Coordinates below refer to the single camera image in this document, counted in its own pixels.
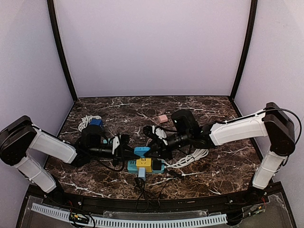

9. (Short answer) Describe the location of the black power adapter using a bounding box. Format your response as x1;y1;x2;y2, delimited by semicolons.
152;160;162;171

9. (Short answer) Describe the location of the teal power strip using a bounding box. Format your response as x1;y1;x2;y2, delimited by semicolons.
127;159;165;174

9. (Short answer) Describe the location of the blue square socket adapter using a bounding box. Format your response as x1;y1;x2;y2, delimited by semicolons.
133;147;150;158

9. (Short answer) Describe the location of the yellow cube socket adapter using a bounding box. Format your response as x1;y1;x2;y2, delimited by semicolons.
136;158;152;173

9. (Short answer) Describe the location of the light blue charger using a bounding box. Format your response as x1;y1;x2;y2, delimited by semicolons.
138;167;146;181

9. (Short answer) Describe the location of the black cable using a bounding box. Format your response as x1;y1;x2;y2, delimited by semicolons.
133;175;186;211

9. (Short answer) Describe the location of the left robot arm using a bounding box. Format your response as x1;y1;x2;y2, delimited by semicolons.
0;115;129;193

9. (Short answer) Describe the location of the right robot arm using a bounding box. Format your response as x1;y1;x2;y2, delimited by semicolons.
152;102;300;190

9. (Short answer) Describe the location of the pink charger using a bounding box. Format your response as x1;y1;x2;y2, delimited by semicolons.
157;114;168;123

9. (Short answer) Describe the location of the dark blue cube adapter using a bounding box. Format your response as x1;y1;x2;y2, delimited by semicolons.
89;118;104;127

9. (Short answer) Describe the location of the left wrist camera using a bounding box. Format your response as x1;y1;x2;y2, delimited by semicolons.
112;134;130;155

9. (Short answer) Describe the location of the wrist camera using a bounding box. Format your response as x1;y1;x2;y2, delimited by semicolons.
112;134;130;155
143;125;168;146

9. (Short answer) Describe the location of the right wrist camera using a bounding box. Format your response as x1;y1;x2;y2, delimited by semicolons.
143;125;168;146

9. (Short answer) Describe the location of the white coiled power cord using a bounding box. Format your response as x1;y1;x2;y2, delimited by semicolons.
166;148;210;169

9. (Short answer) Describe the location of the white purple-strip cord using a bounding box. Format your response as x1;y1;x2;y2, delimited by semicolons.
78;115;102;131

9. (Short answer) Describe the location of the white slotted cable duct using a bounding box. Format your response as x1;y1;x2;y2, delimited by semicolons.
31;203;228;228

